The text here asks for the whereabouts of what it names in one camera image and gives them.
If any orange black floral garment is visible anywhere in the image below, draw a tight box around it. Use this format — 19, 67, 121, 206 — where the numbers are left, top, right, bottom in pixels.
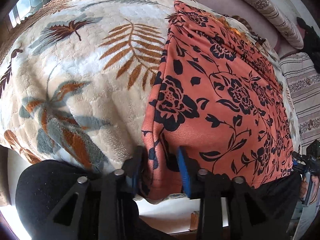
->
142, 0, 293, 200

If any person's right hand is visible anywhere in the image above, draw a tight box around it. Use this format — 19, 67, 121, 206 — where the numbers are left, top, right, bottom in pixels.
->
299, 174, 320, 205

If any black trousers leg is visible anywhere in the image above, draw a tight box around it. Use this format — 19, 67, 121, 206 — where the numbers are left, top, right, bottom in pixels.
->
15, 159, 176, 240

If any striped floral bed cover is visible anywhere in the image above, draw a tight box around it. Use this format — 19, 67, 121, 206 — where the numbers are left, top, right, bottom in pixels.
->
280, 53, 319, 153

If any black object by pillow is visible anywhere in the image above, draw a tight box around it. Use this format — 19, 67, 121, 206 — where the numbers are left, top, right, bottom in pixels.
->
297, 17, 320, 74

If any cream leaf-pattern plush blanket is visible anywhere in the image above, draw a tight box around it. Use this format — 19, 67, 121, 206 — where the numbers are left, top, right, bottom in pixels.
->
1, 0, 299, 172

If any striped floral pillow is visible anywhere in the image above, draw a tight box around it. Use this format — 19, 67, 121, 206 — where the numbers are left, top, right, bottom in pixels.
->
243, 0, 304, 50

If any pink quilted bed sheet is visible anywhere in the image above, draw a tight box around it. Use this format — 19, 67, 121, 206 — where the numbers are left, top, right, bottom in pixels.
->
195, 0, 297, 58

